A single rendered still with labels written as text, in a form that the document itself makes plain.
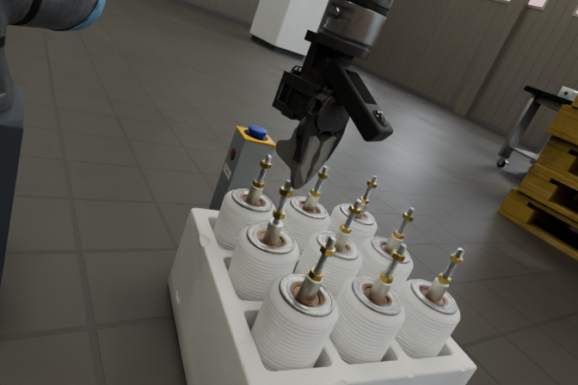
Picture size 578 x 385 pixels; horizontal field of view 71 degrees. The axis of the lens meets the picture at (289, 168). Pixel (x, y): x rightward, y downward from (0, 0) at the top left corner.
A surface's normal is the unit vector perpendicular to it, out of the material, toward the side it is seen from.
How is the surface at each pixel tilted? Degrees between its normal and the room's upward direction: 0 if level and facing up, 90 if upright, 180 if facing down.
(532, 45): 90
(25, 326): 0
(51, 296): 0
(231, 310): 0
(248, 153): 90
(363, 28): 90
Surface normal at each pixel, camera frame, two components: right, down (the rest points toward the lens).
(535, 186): -0.73, -0.04
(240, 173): 0.37, 0.45
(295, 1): 0.56, 0.48
